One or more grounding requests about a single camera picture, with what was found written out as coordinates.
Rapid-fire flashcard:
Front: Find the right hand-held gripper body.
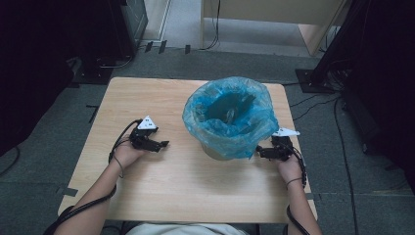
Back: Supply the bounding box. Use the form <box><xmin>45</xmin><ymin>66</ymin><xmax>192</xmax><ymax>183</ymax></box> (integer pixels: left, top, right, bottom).
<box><xmin>270</xmin><ymin>126</ymin><xmax>301</xmax><ymax>162</ymax></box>

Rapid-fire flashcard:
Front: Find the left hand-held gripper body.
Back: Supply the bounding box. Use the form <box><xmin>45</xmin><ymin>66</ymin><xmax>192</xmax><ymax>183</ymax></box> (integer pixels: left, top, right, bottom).
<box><xmin>128</xmin><ymin>115</ymin><xmax>161</xmax><ymax>152</ymax></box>

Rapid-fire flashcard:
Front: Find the bin with blue plastic bag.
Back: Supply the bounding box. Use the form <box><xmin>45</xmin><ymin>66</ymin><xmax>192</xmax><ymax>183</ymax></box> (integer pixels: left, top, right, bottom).
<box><xmin>181</xmin><ymin>75</ymin><xmax>281</xmax><ymax>161</ymax></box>

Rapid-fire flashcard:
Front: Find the person's right hand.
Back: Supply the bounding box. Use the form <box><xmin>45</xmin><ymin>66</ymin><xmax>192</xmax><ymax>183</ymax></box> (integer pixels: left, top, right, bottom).
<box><xmin>277</xmin><ymin>154</ymin><xmax>303</xmax><ymax>185</ymax></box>

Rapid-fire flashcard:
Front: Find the person's left hand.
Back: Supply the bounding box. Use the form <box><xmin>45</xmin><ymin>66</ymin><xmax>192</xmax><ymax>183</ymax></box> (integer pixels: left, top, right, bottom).
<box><xmin>112</xmin><ymin>140</ymin><xmax>149</xmax><ymax>171</ymax></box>

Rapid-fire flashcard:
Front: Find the thin right wrist band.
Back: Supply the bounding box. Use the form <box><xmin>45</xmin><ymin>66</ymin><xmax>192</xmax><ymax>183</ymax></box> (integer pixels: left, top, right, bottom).
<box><xmin>285</xmin><ymin>176</ymin><xmax>303</xmax><ymax>191</ymax></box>

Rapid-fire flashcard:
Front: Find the thin wrist band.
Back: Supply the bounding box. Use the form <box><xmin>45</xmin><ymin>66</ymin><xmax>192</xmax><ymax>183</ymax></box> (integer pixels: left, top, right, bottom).
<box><xmin>113</xmin><ymin>152</ymin><xmax>125</xmax><ymax>179</ymax></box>
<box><xmin>285</xmin><ymin>176</ymin><xmax>303</xmax><ymax>191</ymax></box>

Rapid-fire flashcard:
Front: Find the thin left wrist band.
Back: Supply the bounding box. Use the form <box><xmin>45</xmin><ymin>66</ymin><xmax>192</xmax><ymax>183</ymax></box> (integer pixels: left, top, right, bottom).
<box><xmin>113</xmin><ymin>152</ymin><xmax>125</xmax><ymax>179</ymax></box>

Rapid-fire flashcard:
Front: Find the grey scrap in bin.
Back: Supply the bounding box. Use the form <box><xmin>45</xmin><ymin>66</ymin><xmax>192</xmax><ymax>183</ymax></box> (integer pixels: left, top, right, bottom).
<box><xmin>224</xmin><ymin>107</ymin><xmax>239</xmax><ymax>124</ymax></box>

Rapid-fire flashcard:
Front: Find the beige trash bin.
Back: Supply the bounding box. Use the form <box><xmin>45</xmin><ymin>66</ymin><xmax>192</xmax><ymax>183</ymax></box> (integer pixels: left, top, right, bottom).
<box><xmin>201</xmin><ymin>142</ymin><xmax>256</xmax><ymax>162</ymax></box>

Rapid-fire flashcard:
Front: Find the black floor tape mark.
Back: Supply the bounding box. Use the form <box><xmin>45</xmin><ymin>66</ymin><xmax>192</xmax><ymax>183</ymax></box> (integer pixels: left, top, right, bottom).
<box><xmin>85</xmin><ymin>104</ymin><xmax>101</xmax><ymax>124</ymax></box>

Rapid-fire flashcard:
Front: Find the person's white shirt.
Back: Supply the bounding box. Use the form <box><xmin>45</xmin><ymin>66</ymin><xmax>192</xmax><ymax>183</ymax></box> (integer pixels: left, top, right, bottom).
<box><xmin>124</xmin><ymin>222</ymin><xmax>250</xmax><ymax>235</ymax></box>

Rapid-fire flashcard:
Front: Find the grey floor tape mark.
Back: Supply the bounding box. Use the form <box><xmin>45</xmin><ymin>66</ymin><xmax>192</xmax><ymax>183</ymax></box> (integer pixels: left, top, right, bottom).
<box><xmin>54</xmin><ymin>185</ymin><xmax>79</xmax><ymax>198</ymax></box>

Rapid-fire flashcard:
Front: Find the black cabinet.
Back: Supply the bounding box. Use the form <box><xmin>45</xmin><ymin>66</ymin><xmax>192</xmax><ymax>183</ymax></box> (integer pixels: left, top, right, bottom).
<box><xmin>79</xmin><ymin>0</ymin><xmax>150</xmax><ymax>71</ymax></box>

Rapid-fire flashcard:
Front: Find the dark curtain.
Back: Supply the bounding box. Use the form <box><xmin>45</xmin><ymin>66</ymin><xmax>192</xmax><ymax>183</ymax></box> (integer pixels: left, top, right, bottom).
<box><xmin>0</xmin><ymin>0</ymin><xmax>111</xmax><ymax>159</ymax></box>
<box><xmin>341</xmin><ymin>0</ymin><xmax>415</xmax><ymax>194</ymax></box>

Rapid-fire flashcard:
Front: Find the light wooden desk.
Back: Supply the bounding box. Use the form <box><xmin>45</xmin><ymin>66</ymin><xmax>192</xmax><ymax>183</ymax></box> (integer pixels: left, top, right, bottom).
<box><xmin>200</xmin><ymin>0</ymin><xmax>352</xmax><ymax>58</ymax></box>

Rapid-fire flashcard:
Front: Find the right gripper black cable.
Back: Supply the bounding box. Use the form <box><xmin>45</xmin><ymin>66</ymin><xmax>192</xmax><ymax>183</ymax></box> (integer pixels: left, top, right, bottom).
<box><xmin>285</xmin><ymin>140</ymin><xmax>311</xmax><ymax>235</ymax></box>

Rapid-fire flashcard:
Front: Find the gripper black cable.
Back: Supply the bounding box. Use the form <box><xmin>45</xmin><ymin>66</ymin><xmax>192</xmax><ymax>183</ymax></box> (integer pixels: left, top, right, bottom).
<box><xmin>42</xmin><ymin>118</ymin><xmax>144</xmax><ymax>235</ymax></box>
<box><xmin>285</xmin><ymin>140</ymin><xmax>311</xmax><ymax>235</ymax></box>

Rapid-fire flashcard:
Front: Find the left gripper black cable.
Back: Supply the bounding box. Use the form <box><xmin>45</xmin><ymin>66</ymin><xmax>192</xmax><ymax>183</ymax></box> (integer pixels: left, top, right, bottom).
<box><xmin>42</xmin><ymin>118</ymin><xmax>144</xmax><ymax>235</ymax></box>

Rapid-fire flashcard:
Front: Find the long black floor cable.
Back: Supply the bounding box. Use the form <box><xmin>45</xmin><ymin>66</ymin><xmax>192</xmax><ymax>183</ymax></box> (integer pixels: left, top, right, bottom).
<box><xmin>333</xmin><ymin>96</ymin><xmax>360</xmax><ymax>235</ymax></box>

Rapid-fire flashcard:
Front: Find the black stand base plate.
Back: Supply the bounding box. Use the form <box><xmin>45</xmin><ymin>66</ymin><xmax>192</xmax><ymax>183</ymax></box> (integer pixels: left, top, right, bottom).
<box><xmin>295</xmin><ymin>68</ymin><xmax>343</xmax><ymax>95</ymax></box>

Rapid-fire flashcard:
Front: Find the black cable loop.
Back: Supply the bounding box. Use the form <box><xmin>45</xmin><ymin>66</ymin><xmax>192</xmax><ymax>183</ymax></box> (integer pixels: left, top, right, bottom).
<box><xmin>97</xmin><ymin>54</ymin><xmax>135</xmax><ymax>71</ymax></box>

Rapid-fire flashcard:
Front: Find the black slanted stand post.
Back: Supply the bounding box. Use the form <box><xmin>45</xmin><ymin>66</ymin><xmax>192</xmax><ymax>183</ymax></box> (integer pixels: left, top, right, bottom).
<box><xmin>311</xmin><ymin>0</ymin><xmax>371</xmax><ymax>84</ymax></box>

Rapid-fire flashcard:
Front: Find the black hanging desk cable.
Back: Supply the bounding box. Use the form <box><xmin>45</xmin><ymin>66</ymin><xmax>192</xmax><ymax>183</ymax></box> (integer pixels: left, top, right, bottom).
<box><xmin>198</xmin><ymin>0</ymin><xmax>222</xmax><ymax>52</ymax></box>

